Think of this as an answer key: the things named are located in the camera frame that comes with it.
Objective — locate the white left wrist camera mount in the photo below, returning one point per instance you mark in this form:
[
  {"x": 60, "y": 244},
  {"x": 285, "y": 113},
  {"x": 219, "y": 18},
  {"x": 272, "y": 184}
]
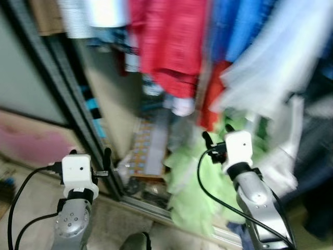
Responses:
[{"x": 78, "y": 171}]

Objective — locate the light green cloth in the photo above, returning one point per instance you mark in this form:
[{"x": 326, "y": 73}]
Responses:
[{"x": 192, "y": 192}]

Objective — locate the grey left robot leg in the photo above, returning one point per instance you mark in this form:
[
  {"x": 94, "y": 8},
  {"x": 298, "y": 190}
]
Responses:
[{"x": 136, "y": 242}]

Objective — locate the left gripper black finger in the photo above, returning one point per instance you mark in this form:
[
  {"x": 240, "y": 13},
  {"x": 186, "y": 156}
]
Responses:
[
  {"x": 107, "y": 158},
  {"x": 73, "y": 152}
]

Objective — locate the patterned cardboard box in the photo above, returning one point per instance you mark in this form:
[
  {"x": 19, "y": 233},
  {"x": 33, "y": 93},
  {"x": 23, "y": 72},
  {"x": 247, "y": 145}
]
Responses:
[{"x": 148, "y": 151}]

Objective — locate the pale blue hanging garment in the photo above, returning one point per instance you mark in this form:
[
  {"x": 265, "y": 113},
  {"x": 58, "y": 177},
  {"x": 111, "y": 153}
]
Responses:
[{"x": 281, "y": 67}]

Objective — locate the orange-red garment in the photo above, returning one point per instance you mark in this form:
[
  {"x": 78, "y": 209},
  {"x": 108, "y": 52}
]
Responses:
[{"x": 210, "y": 99}]

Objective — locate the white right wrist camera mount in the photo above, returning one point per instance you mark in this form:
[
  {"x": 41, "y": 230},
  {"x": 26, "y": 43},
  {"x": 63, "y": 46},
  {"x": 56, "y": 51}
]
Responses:
[{"x": 238, "y": 148}]

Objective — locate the red hanging garment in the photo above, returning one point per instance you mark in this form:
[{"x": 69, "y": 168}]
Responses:
[{"x": 171, "y": 41}]

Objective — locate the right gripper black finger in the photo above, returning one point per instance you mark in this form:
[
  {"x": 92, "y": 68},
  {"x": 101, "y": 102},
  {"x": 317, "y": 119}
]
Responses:
[
  {"x": 229, "y": 128},
  {"x": 207, "y": 140}
]

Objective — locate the white hanging garment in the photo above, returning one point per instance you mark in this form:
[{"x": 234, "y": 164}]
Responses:
[{"x": 99, "y": 15}]

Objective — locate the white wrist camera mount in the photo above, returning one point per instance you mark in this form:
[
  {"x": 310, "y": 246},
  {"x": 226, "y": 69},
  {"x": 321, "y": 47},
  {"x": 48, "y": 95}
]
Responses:
[
  {"x": 78, "y": 171},
  {"x": 238, "y": 148}
]

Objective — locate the grey sliding wardrobe door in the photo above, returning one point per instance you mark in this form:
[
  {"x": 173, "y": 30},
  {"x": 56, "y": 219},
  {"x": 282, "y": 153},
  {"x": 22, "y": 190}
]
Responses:
[{"x": 26, "y": 78}]

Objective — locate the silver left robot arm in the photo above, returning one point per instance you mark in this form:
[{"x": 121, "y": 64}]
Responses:
[{"x": 73, "y": 224}]

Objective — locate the dark navy garment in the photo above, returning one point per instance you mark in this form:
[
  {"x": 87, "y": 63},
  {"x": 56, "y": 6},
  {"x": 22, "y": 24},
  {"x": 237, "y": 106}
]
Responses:
[{"x": 315, "y": 166}]

